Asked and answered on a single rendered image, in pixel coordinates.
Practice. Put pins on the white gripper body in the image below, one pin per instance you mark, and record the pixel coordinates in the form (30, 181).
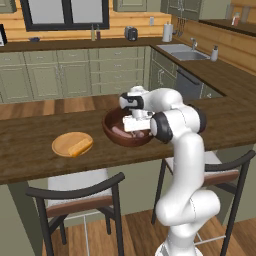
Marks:
(136, 124)

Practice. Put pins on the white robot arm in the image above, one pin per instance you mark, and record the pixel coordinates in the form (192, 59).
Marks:
(186, 156)

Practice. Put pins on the pink sausage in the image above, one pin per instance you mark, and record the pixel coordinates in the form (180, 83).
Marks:
(139, 134)
(120, 132)

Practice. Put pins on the dark brown bowl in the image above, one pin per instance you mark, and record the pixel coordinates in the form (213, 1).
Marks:
(113, 116)

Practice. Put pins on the yellow bun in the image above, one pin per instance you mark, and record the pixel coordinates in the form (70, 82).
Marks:
(80, 147)

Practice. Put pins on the round wooden plate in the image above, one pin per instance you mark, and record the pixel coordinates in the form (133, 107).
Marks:
(63, 143)

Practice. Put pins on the small dark bowl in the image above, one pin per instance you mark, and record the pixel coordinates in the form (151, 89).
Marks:
(34, 39)

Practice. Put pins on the green cupboards under sink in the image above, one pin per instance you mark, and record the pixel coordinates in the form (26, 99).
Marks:
(161, 71)

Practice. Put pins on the dark grey dishwasher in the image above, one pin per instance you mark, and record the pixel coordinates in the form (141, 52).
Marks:
(188, 83)

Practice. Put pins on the green lower cupboard run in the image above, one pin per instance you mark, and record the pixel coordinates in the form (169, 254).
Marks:
(73, 73)

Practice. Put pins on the steel sink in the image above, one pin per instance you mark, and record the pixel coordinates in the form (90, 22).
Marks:
(183, 51)

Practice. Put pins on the black chair with white seat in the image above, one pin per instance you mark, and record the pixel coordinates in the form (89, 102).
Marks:
(76, 186)
(230, 166)

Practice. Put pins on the dark grey toaster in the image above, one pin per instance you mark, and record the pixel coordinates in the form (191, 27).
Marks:
(131, 33)

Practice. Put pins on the white paper towel roll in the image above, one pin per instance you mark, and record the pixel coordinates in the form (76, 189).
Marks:
(167, 32)

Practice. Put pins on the dark bottle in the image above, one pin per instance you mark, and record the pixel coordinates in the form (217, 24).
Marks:
(98, 33)

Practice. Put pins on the steel tap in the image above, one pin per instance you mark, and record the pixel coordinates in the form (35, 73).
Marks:
(193, 43)

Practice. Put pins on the pale green bottle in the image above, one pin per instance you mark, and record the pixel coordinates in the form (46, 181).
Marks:
(93, 33)

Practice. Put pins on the white soap dispenser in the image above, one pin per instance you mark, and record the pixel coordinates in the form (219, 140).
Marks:
(214, 54)

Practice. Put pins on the hanging kitchen tools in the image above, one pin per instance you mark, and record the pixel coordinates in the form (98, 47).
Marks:
(181, 26)

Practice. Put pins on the green upper cupboards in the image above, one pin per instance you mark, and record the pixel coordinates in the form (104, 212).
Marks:
(186, 8)

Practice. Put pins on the black framed window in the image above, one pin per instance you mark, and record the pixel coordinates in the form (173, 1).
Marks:
(65, 13)

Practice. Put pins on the small orange and white jar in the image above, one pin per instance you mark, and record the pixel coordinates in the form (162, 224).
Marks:
(236, 20)

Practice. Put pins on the black and white appliance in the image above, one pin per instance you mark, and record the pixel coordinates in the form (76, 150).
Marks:
(2, 35)

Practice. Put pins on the green upper cupboard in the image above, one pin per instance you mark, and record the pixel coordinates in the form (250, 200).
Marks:
(7, 5)

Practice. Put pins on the white wall socket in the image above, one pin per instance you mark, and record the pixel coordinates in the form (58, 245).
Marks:
(152, 21)

